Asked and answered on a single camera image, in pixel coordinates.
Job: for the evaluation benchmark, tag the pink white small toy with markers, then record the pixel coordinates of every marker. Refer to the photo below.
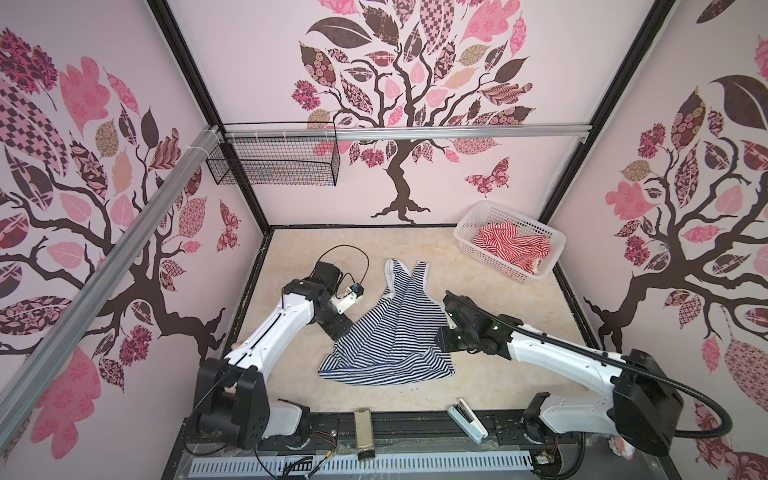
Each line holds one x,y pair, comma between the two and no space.
620,447

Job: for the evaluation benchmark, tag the red white striped tank top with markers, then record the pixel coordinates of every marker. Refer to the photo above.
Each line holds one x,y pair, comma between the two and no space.
502,240

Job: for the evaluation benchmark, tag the silver left aluminium bar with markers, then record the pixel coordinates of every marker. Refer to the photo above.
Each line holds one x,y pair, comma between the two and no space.
35,375

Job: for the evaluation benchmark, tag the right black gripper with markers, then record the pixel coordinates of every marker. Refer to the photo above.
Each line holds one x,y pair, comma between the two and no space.
443,341

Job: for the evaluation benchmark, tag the silver aluminium bar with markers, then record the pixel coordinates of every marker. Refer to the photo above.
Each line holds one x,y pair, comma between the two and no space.
35,375
408,132

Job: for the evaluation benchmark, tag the silver rear aluminium bar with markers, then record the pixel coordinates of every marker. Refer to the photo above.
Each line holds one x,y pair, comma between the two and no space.
408,132

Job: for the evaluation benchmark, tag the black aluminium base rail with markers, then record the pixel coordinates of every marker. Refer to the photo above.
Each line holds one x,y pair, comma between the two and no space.
420,427

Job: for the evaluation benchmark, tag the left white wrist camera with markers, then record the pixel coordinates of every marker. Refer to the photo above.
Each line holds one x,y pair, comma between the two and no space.
349,298

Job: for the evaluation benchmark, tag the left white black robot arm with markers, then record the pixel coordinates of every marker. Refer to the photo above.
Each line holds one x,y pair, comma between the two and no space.
231,403

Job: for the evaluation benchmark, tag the black wire mesh basket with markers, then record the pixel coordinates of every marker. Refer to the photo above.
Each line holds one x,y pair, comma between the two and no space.
288,153

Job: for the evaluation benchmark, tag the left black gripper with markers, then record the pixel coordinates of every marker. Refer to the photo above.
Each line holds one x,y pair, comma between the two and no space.
338,328

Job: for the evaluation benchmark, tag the white stapler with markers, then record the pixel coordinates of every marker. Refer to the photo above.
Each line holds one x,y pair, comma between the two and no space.
467,421

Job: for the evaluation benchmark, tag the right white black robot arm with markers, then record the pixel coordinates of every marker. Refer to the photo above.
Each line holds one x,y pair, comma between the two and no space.
628,396

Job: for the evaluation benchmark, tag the white plastic laundry basket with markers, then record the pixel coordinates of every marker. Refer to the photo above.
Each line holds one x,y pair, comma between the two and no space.
487,212

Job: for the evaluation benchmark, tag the white slotted cable duct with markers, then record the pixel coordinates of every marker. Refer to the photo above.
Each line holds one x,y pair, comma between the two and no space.
342,465

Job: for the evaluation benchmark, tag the navy white striped tank top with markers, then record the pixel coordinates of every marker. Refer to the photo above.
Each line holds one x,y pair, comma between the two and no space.
394,343

